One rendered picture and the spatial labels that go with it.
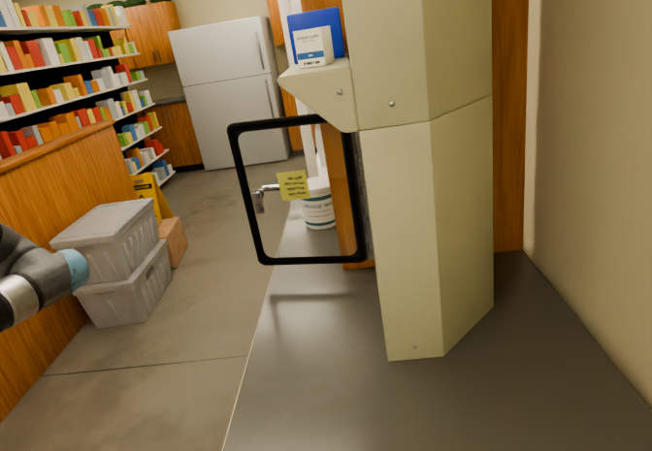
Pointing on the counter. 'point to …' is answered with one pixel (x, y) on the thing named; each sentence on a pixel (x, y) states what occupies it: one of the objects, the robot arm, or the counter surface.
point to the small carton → (313, 47)
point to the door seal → (249, 203)
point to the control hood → (325, 91)
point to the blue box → (318, 26)
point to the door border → (347, 183)
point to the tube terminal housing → (425, 143)
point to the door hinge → (363, 193)
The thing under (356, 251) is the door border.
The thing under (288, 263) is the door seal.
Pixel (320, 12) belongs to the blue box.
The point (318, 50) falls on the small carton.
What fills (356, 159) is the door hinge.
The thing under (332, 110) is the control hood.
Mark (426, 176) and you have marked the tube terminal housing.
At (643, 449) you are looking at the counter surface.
